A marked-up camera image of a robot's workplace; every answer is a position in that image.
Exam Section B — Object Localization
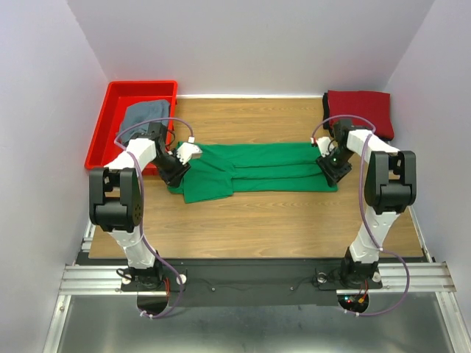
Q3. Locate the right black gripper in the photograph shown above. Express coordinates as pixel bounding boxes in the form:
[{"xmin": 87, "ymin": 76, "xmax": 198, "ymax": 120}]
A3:
[{"xmin": 315, "ymin": 147, "xmax": 355, "ymax": 187}]

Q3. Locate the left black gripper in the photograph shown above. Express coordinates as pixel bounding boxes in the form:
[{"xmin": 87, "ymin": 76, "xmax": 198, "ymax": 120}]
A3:
[{"xmin": 151, "ymin": 149, "xmax": 191, "ymax": 188}]

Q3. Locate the green t shirt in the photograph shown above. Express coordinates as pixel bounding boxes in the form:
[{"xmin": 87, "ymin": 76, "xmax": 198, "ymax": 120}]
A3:
[{"xmin": 168, "ymin": 142, "xmax": 338, "ymax": 204}]

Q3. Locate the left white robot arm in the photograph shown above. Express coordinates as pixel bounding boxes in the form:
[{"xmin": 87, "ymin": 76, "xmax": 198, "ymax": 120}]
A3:
[{"xmin": 89, "ymin": 118, "xmax": 202, "ymax": 290}]

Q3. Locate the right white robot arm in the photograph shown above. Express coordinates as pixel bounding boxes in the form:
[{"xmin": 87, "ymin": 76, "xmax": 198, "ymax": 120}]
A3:
[{"xmin": 311, "ymin": 115, "xmax": 417, "ymax": 287}]

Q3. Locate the grey t shirt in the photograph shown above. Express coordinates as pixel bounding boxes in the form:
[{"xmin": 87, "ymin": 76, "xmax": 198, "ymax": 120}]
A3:
[{"xmin": 118, "ymin": 99, "xmax": 171, "ymax": 146}]

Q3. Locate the folded black t shirt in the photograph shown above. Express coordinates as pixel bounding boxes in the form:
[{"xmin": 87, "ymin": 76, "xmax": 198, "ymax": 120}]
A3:
[{"xmin": 322, "ymin": 92, "xmax": 393, "ymax": 142}]

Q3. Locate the folded red t shirt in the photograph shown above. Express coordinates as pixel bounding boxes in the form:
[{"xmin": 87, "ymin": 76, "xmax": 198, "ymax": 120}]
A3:
[{"xmin": 326, "ymin": 89, "xmax": 395, "ymax": 140}]

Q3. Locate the red plastic bin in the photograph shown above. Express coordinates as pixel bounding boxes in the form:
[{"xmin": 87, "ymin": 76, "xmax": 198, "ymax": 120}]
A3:
[{"xmin": 85, "ymin": 80, "xmax": 178, "ymax": 170}]

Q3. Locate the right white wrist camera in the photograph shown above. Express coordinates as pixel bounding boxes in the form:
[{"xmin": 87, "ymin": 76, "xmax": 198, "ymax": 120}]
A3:
[{"xmin": 311, "ymin": 137, "xmax": 336, "ymax": 158}]

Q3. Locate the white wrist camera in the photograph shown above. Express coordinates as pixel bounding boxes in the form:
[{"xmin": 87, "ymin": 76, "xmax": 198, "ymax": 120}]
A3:
[
  {"xmin": 176, "ymin": 136, "xmax": 202, "ymax": 165},
  {"xmin": 311, "ymin": 137, "xmax": 336, "ymax": 158}
]

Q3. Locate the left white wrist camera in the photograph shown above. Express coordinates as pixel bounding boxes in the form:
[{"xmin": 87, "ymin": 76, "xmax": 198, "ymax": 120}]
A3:
[{"xmin": 176, "ymin": 136, "xmax": 202, "ymax": 165}]

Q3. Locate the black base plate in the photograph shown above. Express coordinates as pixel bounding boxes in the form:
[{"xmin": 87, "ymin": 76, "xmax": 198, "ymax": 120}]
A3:
[{"xmin": 116, "ymin": 258, "xmax": 382, "ymax": 312}]

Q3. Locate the aluminium rail frame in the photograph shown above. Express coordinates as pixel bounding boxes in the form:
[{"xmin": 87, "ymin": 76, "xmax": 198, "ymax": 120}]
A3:
[{"xmin": 44, "ymin": 225, "xmax": 470, "ymax": 352}]

